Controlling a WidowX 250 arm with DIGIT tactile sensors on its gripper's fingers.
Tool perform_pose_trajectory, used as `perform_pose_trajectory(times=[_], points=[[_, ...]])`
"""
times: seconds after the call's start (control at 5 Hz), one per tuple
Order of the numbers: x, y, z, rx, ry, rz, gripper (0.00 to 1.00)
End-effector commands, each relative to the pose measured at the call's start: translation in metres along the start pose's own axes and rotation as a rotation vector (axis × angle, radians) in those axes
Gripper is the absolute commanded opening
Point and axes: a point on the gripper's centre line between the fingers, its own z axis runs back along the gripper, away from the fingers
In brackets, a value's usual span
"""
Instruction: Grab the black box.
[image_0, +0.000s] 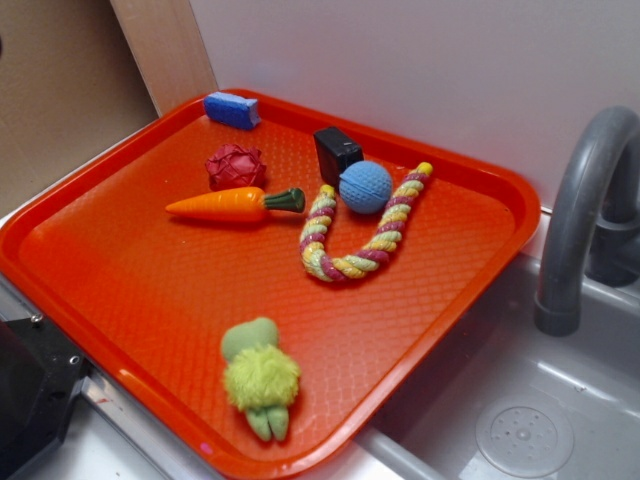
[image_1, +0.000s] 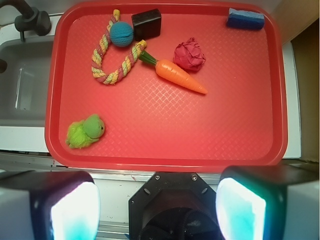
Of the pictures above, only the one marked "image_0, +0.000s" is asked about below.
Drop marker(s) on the black box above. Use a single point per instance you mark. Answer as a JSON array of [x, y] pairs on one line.
[[336, 152]]

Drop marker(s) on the blue rubber ball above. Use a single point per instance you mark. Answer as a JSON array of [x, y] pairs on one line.
[[365, 187]]

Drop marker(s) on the orange plastic tray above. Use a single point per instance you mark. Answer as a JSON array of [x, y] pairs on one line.
[[148, 296]]

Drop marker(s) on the orange toy carrot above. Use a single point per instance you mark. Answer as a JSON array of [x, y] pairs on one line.
[[244, 205]]

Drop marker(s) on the red woven ball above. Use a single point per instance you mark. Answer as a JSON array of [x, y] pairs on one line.
[[234, 166]]

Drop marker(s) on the green plush toy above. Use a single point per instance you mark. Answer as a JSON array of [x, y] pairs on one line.
[[260, 380]]

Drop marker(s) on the blue sponge block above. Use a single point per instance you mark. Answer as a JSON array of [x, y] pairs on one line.
[[232, 110]]

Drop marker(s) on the grey toy sink basin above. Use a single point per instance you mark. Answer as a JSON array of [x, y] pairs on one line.
[[498, 399]]

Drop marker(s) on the wooden board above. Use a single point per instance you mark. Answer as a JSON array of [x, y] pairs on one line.
[[167, 46]]

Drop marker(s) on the grey toy faucet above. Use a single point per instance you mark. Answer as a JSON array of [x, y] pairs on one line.
[[594, 228]]

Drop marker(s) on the multicolour rope toy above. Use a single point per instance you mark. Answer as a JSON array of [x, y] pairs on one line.
[[378, 250]]

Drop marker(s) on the black metal bracket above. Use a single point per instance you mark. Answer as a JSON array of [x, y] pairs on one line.
[[42, 372]]

